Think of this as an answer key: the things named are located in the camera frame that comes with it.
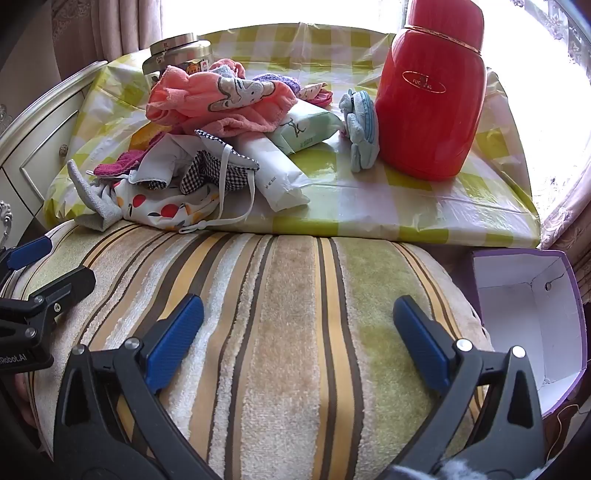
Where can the pale green wipes packet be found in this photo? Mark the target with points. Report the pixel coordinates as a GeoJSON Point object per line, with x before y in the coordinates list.
{"type": "Point", "coordinates": [304, 127]}

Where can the houndstooth cloth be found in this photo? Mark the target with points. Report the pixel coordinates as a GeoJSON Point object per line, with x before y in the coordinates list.
{"type": "Point", "coordinates": [203, 170]}

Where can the white dresser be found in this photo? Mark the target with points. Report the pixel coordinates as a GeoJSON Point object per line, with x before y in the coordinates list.
{"type": "Point", "coordinates": [27, 152]}

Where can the yellow checked tablecloth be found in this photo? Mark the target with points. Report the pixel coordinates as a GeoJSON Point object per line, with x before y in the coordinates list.
{"type": "Point", "coordinates": [369, 203]}

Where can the glass jar with metal lid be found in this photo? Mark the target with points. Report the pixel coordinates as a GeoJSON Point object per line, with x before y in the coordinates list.
{"type": "Point", "coordinates": [178, 48]}

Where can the light blue coin purse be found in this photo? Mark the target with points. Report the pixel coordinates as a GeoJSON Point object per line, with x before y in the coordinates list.
{"type": "Point", "coordinates": [362, 147]}

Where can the purple cardboard box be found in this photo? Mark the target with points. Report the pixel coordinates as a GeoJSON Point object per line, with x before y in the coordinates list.
{"type": "Point", "coordinates": [512, 332]}

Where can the white tube packet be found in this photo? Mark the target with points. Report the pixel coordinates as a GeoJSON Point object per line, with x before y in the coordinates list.
{"type": "Point", "coordinates": [272, 170]}

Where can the pink cartoon towel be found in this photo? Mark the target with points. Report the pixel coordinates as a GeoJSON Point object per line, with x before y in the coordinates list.
{"type": "Point", "coordinates": [198, 92]}

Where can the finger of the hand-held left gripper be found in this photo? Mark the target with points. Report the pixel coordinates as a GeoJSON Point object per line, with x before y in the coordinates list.
{"type": "Point", "coordinates": [27, 254]}
{"type": "Point", "coordinates": [55, 290]}

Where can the magenta knitted sock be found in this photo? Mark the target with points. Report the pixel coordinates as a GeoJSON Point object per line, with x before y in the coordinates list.
{"type": "Point", "coordinates": [122, 164]}

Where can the white lace curtain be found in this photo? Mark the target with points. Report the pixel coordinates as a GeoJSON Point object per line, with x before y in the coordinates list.
{"type": "Point", "coordinates": [568, 217]}

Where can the red print white scarf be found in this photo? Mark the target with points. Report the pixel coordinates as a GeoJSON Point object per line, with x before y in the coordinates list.
{"type": "Point", "coordinates": [318, 94]}

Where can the red thermos flask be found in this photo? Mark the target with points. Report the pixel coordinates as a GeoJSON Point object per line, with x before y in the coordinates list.
{"type": "Point", "coordinates": [429, 115]}

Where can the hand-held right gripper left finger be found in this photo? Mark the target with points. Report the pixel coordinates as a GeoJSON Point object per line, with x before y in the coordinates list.
{"type": "Point", "coordinates": [178, 341]}

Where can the pink curtain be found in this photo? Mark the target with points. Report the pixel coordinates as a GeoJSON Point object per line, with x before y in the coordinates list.
{"type": "Point", "coordinates": [101, 32]}

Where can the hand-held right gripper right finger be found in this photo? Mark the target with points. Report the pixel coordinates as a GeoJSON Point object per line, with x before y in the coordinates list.
{"type": "Point", "coordinates": [422, 341]}

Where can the purple knitted sock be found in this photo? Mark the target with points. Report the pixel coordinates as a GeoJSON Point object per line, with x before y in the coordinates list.
{"type": "Point", "coordinates": [277, 79]}

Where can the white face mask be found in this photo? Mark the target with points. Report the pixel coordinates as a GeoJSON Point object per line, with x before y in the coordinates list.
{"type": "Point", "coordinates": [161, 159]}

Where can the striped plush blanket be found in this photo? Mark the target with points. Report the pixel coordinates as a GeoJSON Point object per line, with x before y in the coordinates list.
{"type": "Point", "coordinates": [286, 346]}

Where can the grey herringbone cloth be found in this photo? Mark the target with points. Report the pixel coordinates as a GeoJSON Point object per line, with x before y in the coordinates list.
{"type": "Point", "coordinates": [99, 203]}

